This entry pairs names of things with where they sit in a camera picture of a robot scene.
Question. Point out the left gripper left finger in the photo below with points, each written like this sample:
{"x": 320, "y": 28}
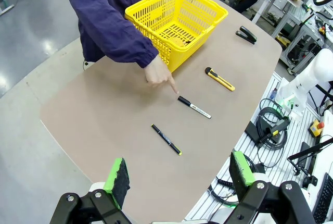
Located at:
{"x": 118, "y": 182}

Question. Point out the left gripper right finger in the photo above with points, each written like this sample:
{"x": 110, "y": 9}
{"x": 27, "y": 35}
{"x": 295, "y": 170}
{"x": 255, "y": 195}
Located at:
{"x": 242, "y": 177}

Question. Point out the black and white marker pen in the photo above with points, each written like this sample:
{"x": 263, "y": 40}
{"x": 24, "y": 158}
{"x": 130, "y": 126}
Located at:
{"x": 195, "y": 108}

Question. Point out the yellow utility knife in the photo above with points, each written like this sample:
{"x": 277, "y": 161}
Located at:
{"x": 219, "y": 79}

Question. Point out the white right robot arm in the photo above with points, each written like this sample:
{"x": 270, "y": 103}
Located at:
{"x": 312, "y": 70}

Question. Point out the person's right forearm navy sleeve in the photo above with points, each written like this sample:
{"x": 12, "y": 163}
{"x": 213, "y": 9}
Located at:
{"x": 130, "y": 49}

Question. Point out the yellow plastic shopping basket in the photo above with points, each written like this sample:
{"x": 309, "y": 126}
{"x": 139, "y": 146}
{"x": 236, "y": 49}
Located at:
{"x": 130, "y": 15}

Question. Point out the person in navy jacket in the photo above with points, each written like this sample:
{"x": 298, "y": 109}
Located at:
{"x": 99, "y": 0}

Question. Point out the person's right hand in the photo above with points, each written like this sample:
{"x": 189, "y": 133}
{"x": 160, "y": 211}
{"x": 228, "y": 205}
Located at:
{"x": 158, "y": 73}

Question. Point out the black power brick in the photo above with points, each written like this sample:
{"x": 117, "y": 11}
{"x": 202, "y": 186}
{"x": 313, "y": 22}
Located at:
{"x": 251, "y": 131}

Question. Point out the black yellow enabling pendant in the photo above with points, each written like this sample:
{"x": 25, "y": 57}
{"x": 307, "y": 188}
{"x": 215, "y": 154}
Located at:
{"x": 277, "y": 129}

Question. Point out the black highlighter pen yellow tip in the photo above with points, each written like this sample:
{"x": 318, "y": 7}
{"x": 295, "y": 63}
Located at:
{"x": 166, "y": 139}

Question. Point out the black keyboard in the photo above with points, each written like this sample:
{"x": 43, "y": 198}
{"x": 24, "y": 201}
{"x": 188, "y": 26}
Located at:
{"x": 323, "y": 200}

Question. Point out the yellow emergency stop box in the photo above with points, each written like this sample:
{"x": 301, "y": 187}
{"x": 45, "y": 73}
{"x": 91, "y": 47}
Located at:
{"x": 316, "y": 128}

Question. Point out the black stapler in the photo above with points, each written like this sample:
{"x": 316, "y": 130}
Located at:
{"x": 247, "y": 35}

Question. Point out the slotted aluminium base plate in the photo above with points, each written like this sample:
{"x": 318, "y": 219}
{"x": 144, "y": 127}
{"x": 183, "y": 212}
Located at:
{"x": 294, "y": 156}

